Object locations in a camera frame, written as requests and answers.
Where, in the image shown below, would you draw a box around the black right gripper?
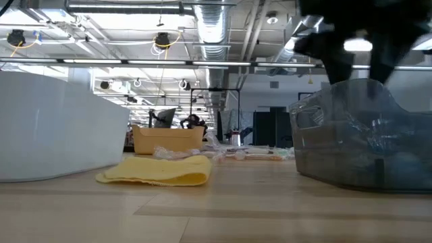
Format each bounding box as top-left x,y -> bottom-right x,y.
293,0 -> 432,84

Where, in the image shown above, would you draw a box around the grey translucent plastic bin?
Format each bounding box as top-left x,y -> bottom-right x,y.
289,78 -> 432,194

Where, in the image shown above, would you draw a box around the green toothbrush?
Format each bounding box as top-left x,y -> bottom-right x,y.
222,145 -> 290,155

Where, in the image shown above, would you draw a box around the orange plastic bin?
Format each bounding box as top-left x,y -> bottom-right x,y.
132,124 -> 205,155

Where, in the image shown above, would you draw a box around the white plastic bin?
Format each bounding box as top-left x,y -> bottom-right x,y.
0,70 -> 131,184

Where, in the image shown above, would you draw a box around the bright ceiling light panel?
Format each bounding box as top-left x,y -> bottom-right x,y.
285,36 -> 373,53

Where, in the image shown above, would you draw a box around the black partition panels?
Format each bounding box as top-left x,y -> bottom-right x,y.
252,106 -> 294,149

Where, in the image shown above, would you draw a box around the orange toothbrush in clear wrap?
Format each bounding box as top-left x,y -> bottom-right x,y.
215,153 -> 285,162

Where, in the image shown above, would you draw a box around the grey tilted monitor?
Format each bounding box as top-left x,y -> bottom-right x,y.
153,107 -> 177,129

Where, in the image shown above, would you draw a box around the yellow folded cloth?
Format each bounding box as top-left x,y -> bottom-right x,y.
95,155 -> 213,188

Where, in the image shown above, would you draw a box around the white pillar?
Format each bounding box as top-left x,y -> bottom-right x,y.
68,66 -> 95,91

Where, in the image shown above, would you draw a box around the narrow silver spiral duct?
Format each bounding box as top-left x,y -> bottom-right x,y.
269,15 -> 325,65

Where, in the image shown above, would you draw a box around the long ceiling light rail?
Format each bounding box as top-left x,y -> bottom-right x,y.
0,57 -> 325,70

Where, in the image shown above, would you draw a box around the black background rig frame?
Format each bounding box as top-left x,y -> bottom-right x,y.
190,87 -> 242,133

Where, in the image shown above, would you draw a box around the wide silver spiral duct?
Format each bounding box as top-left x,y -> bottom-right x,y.
192,0 -> 234,114

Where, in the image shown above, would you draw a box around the black ceiling cable reel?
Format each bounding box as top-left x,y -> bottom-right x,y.
154,32 -> 171,49
6,29 -> 26,47

